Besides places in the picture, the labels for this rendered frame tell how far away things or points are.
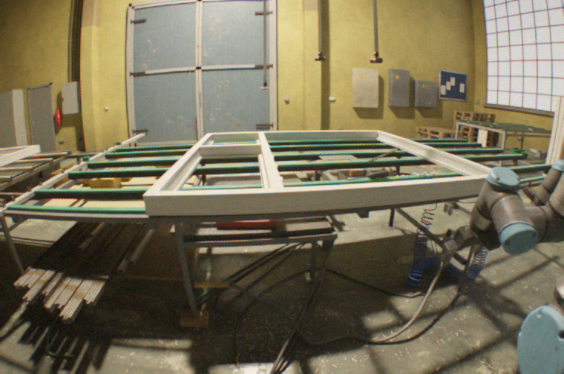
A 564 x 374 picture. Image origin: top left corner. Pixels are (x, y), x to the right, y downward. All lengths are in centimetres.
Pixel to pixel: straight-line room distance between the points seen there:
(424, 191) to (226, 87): 662
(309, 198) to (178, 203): 42
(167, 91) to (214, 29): 203
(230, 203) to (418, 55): 859
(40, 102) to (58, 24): 239
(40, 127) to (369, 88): 994
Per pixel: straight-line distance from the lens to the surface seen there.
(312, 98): 718
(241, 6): 770
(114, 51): 833
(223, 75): 735
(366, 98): 792
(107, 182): 206
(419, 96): 882
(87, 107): 820
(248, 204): 88
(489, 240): 83
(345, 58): 794
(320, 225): 143
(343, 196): 93
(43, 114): 968
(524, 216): 70
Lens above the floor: 123
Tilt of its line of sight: 14 degrees down
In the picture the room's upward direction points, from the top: straight up
